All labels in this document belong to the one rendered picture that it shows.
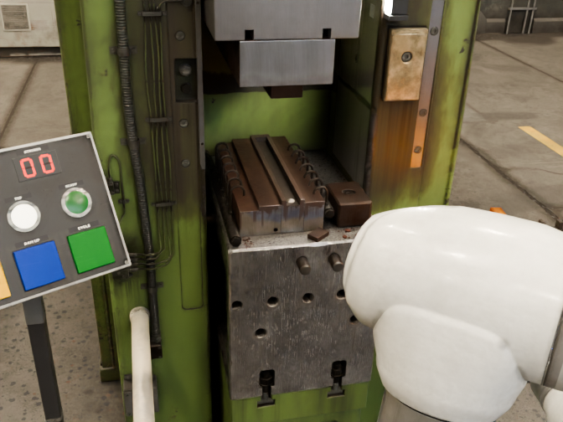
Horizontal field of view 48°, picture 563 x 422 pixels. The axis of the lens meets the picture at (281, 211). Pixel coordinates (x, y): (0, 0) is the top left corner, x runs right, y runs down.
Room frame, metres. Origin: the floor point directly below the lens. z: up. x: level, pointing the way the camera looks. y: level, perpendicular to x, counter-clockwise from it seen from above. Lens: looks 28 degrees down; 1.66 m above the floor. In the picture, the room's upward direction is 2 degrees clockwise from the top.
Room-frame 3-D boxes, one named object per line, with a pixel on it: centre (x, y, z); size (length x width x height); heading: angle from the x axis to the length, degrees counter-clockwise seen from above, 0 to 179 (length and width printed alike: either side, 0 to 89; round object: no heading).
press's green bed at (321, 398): (1.53, -0.01, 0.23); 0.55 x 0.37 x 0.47; 13
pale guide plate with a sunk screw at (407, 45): (1.50, -0.28, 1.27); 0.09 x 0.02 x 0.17; 103
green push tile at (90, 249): (1.06, 0.37, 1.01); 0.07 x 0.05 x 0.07; 128
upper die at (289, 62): (1.51, 0.05, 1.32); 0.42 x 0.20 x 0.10; 13
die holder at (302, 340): (1.53, -0.01, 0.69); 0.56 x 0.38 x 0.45; 13
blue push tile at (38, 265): (0.99, 0.45, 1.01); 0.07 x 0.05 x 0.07; 128
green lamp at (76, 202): (1.09, 0.40, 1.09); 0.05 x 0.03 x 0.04; 103
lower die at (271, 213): (1.51, 0.05, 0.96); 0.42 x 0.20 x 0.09; 13
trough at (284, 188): (1.51, 0.02, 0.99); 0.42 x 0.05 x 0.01; 13
